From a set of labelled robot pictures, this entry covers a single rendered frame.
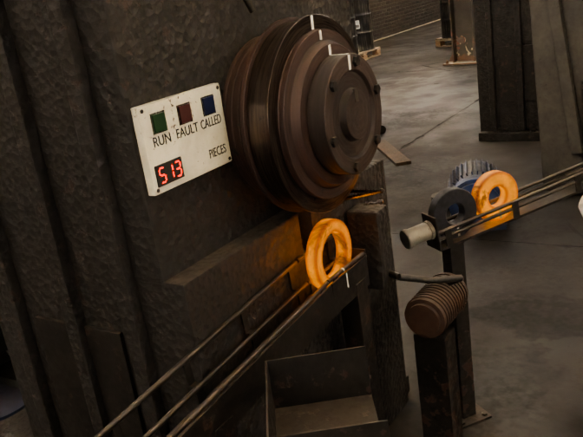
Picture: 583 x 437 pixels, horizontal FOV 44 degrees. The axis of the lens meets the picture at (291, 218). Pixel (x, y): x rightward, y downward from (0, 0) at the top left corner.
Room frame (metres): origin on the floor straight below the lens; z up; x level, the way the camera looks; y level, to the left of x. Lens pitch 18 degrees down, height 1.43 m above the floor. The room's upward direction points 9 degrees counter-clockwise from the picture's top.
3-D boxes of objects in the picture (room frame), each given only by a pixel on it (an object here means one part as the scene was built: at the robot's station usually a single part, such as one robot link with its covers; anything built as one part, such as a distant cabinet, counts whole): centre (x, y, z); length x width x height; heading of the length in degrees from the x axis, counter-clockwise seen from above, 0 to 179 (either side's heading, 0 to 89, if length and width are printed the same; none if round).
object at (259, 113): (1.73, -0.09, 1.12); 0.47 x 0.06 x 0.47; 145
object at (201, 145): (1.51, 0.20, 1.15); 0.26 x 0.02 x 0.18; 145
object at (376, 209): (1.93, -0.21, 0.68); 0.11 x 0.08 x 0.24; 55
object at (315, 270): (1.73, -0.08, 0.75); 0.18 x 0.03 x 0.18; 145
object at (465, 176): (3.81, -1.04, 0.17); 0.57 x 0.31 x 0.34; 165
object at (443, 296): (1.92, -0.39, 0.27); 0.22 x 0.13 x 0.53; 145
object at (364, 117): (1.68, -0.17, 1.12); 0.28 x 0.06 x 0.28; 145
